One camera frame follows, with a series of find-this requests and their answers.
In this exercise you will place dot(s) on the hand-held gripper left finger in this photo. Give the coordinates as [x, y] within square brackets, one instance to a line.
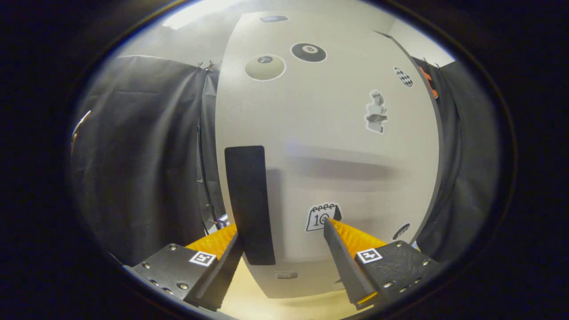
[226, 271]

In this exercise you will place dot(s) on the grey cabinet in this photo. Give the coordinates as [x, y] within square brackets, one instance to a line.
[440, 133]

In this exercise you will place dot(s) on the black backdrop cloth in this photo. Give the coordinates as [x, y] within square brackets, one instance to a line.
[142, 155]

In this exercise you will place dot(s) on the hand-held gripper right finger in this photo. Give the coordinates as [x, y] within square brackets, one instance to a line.
[342, 262]

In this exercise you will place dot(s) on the white cabinet door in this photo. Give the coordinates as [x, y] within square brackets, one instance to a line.
[311, 124]

